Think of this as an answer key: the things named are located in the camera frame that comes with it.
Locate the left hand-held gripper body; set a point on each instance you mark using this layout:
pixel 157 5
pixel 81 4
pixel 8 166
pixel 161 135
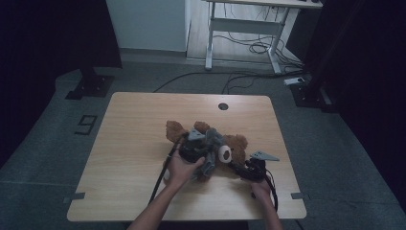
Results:
pixel 194 150

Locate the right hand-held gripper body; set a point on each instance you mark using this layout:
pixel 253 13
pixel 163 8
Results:
pixel 257 171

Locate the brown teddy bear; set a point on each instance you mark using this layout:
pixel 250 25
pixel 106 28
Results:
pixel 237 147

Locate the person's right hand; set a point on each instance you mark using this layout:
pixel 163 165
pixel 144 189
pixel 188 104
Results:
pixel 261 190

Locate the person's left hand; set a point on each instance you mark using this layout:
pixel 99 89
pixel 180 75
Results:
pixel 180 172

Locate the grey tape piece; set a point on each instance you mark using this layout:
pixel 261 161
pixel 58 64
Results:
pixel 76 196
pixel 298 195

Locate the black stand base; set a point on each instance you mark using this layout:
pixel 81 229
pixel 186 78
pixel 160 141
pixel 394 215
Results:
pixel 309 96
pixel 92 86

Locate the white power strip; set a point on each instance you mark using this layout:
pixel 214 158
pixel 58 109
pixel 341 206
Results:
pixel 293 81

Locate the black tape digit mark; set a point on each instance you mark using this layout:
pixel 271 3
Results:
pixel 86 124

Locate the dark curtain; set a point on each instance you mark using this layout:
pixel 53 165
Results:
pixel 367 80
pixel 48 48

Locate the white desk frame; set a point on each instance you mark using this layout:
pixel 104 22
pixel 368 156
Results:
pixel 245 26

